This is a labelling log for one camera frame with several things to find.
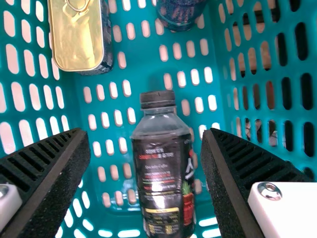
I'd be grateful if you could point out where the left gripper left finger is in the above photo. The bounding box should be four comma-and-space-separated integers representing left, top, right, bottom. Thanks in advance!
0, 127, 91, 238

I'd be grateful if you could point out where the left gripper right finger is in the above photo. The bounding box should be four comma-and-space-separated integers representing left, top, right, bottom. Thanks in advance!
200, 127, 317, 238

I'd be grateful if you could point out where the teal shopping basket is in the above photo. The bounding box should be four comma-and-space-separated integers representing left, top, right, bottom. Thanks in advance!
0, 0, 317, 238

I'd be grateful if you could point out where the can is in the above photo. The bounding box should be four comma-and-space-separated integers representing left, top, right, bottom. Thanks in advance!
156, 0, 208, 32

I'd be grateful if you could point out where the rectangular gold tin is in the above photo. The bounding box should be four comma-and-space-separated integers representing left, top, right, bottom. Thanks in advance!
47, 0, 114, 76

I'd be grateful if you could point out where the dark coffee bottle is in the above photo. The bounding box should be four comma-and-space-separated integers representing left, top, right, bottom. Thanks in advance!
130, 90, 198, 238

